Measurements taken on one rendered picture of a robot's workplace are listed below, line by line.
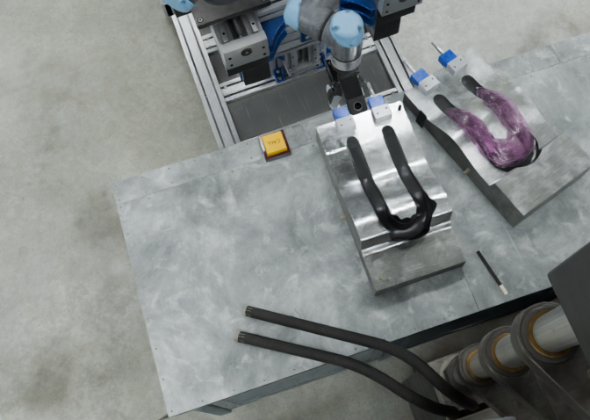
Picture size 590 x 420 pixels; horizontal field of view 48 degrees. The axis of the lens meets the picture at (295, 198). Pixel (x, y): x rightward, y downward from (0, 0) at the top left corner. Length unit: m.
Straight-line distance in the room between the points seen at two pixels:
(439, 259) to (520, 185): 0.30
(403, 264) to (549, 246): 0.42
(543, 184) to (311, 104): 1.14
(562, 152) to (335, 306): 0.76
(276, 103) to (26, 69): 1.24
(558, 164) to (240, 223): 0.90
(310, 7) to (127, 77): 1.72
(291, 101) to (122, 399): 1.35
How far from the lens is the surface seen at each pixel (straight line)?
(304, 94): 2.75
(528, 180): 1.91
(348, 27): 1.52
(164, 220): 1.97
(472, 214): 1.96
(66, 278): 2.89
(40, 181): 3.08
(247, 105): 2.74
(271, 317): 1.80
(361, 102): 1.67
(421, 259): 1.83
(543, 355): 1.13
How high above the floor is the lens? 2.62
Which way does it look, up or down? 70 degrees down
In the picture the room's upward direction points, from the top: 8 degrees counter-clockwise
